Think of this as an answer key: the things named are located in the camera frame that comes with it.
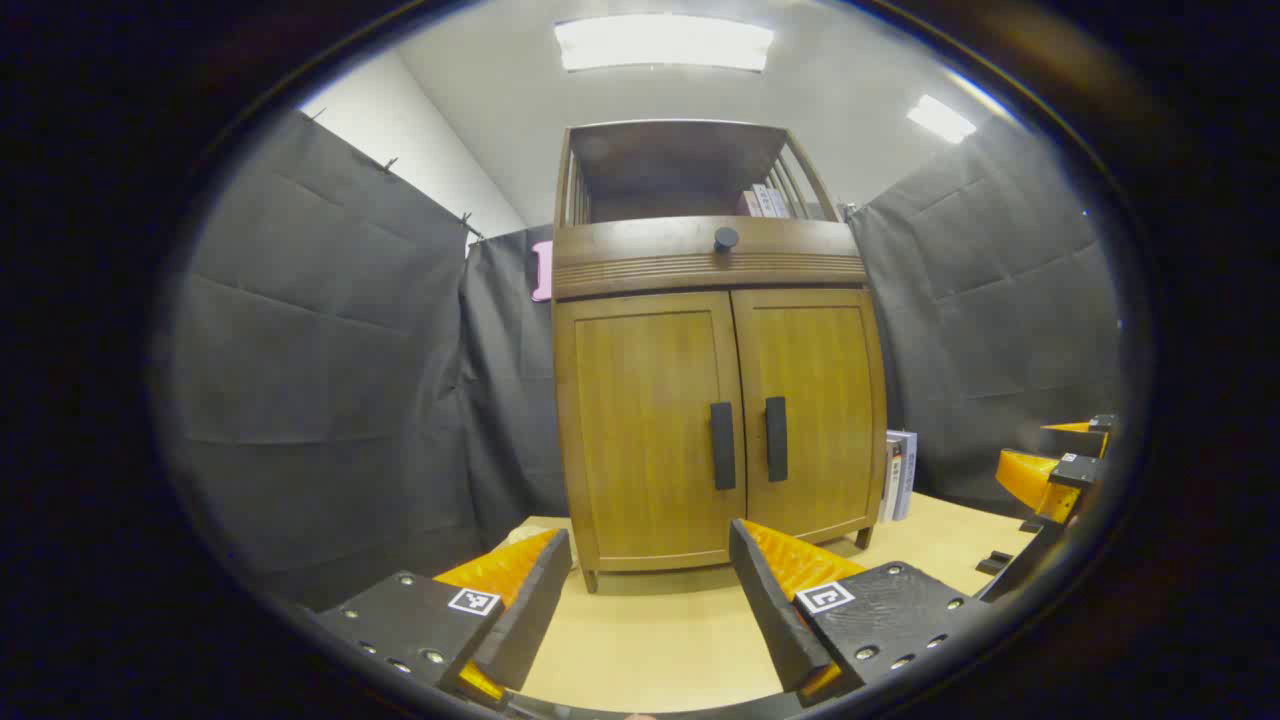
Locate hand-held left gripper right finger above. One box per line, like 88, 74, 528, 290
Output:
728, 518, 997, 707

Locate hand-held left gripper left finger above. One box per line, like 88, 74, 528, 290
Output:
315, 528, 573, 707

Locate wooden cabinet drawer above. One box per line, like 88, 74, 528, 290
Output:
553, 215, 867, 299

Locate wooden double-door shoe cabinet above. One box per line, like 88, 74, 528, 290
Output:
552, 120, 889, 593

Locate black door handle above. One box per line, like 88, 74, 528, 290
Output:
765, 396, 789, 483
710, 402, 737, 491

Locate wooden cabinet door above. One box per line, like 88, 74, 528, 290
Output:
732, 288, 887, 546
553, 290, 746, 573

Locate black backdrop cloth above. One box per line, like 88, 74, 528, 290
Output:
165, 108, 1126, 611

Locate large ceiling light panel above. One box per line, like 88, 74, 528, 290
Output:
555, 15, 776, 73

